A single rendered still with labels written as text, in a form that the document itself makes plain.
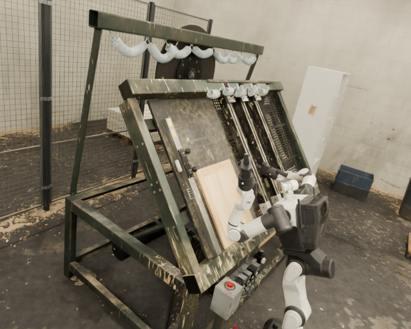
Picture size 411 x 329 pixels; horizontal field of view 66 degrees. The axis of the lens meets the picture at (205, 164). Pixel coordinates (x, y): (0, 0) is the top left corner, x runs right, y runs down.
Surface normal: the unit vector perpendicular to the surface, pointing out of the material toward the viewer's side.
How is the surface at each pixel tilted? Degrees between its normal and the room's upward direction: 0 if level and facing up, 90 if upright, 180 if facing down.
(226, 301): 90
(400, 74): 90
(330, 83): 90
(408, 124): 90
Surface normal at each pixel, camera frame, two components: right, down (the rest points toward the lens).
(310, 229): -0.59, 0.19
